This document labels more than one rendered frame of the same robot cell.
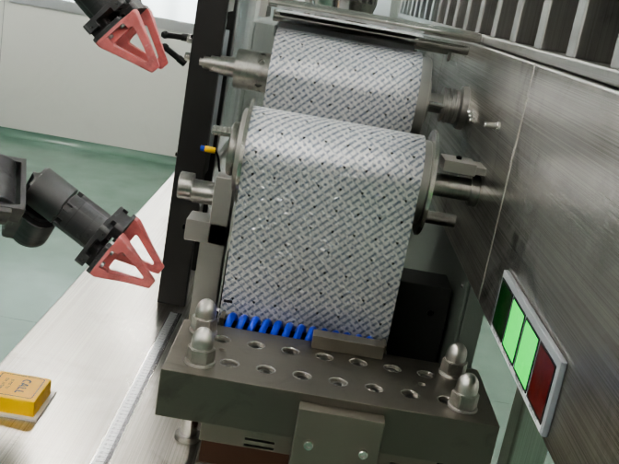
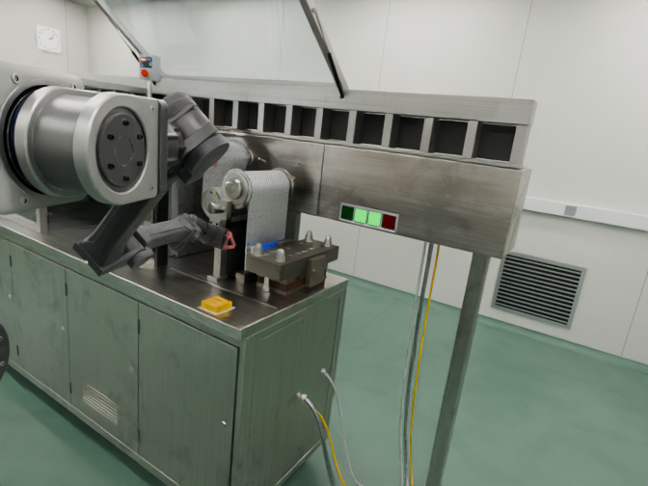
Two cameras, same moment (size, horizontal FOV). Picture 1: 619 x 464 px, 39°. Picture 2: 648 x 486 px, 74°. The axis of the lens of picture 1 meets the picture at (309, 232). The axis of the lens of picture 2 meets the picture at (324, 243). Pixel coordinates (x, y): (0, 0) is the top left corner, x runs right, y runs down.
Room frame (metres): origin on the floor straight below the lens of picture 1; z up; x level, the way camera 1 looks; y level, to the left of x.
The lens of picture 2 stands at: (0.06, 1.27, 1.50)
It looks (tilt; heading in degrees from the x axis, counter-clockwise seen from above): 15 degrees down; 302
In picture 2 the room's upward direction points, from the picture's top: 6 degrees clockwise
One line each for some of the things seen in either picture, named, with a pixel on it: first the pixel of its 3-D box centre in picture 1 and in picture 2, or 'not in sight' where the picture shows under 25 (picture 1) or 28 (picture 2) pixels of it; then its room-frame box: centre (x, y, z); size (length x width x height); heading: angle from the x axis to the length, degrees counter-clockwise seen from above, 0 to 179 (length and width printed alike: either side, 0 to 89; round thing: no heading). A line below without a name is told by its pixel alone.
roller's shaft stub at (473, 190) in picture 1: (452, 187); not in sight; (1.18, -0.18, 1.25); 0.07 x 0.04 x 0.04; 91
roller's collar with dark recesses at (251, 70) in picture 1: (253, 71); not in sight; (1.43, 0.14, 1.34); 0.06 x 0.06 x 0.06; 1
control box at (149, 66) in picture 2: not in sight; (148, 67); (1.72, 0.09, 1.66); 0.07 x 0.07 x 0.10; 19
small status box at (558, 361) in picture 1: (522, 342); (367, 217); (0.79, -0.22, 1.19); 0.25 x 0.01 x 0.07; 1
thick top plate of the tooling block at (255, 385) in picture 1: (327, 390); (295, 256); (1.00, -0.06, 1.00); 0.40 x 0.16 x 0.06; 91
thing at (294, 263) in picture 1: (313, 273); (267, 225); (1.12, -0.02, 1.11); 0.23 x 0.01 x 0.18; 91
